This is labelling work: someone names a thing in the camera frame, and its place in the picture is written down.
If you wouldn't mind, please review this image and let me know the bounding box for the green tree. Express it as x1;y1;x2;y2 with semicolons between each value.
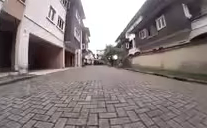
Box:
102;44;129;68

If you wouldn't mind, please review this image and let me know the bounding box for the grey brick paved road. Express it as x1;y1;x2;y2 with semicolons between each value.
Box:
0;64;207;128

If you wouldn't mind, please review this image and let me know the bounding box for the dark brown building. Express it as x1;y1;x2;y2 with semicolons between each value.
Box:
64;0;91;68

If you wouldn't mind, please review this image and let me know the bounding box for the brown building with white windows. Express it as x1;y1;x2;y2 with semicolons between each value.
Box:
114;0;207;56

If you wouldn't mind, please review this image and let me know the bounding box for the white and brown building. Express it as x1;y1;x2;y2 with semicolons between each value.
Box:
0;0;68;75

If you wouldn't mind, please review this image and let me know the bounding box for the grass strip with kerb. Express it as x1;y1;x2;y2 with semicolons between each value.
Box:
122;66;207;86

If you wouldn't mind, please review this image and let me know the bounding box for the grey concrete pavement with kerb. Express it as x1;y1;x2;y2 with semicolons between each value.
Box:
0;66;75;89

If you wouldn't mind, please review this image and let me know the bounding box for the beige boundary wall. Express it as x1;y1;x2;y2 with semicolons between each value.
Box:
130;41;207;76

